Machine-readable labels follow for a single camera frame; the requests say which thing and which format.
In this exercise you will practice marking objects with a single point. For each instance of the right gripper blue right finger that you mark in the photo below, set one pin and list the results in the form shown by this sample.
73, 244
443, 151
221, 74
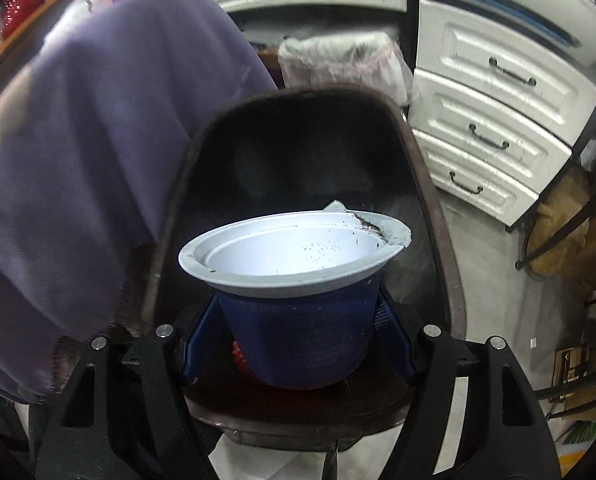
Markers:
392, 338

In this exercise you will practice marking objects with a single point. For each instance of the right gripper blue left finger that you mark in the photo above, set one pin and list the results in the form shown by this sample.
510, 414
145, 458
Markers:
207, 342

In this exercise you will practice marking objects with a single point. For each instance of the purple floral tablecloth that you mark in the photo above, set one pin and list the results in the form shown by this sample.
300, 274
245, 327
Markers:
93, 133

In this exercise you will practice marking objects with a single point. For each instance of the white three-drawer cabinet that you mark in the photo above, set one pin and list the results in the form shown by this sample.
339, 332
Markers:
498, 114

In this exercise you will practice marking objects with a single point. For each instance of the plastic lined waste basket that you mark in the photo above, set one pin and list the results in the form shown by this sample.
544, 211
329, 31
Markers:
369, 59

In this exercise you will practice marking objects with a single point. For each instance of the red ceramic vase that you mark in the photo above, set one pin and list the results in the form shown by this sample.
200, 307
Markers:
15, 12

